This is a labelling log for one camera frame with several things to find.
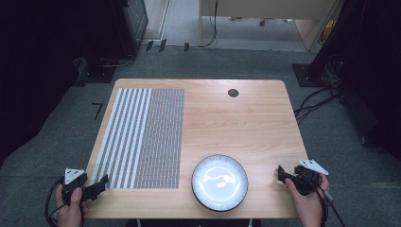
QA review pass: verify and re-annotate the yellow object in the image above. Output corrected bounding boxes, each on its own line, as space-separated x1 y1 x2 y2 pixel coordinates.
323 19 337 44

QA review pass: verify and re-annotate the black hanging cable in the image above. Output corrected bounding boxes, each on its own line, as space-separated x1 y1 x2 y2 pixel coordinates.
198 0 219 49

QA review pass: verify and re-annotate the light wooden desk panel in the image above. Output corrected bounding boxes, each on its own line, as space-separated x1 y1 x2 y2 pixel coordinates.
198 0 343 51

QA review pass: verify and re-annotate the person's right hand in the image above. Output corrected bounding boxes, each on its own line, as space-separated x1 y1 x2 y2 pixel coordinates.
285 173 332 227

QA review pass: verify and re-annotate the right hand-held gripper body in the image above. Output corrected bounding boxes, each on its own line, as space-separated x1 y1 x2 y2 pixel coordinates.
292 158 330 197

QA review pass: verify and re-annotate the dark cabinet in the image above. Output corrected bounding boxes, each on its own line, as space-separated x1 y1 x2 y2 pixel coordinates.
110 0 149 57

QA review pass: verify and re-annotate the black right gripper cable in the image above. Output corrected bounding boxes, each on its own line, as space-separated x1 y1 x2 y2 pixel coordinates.
305 176 348 227

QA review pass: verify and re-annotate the bundle of black floor cables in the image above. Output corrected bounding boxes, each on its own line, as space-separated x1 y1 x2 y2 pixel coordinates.
293 85 343 126

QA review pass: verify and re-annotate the grey striped woven placemat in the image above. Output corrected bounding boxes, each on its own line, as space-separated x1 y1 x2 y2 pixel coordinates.
91 87 185 190

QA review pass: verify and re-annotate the person's left hand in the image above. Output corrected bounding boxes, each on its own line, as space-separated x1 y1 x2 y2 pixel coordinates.
55 183 91 227

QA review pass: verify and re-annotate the black stand base plate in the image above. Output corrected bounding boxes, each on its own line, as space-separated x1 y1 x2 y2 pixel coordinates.
291 63 335 88

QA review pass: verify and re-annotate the dark stand base with cable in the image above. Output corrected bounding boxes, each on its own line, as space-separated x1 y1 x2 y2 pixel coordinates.
77 56 135 84

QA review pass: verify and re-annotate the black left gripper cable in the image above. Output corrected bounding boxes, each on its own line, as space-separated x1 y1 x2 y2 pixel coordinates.
44 177 66 227

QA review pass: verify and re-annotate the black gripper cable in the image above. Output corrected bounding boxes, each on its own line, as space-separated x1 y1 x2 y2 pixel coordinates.
44 177 66 227
305 176 348 227

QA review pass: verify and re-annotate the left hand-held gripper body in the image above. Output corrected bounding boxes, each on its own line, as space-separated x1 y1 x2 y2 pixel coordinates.
61 167 96 206

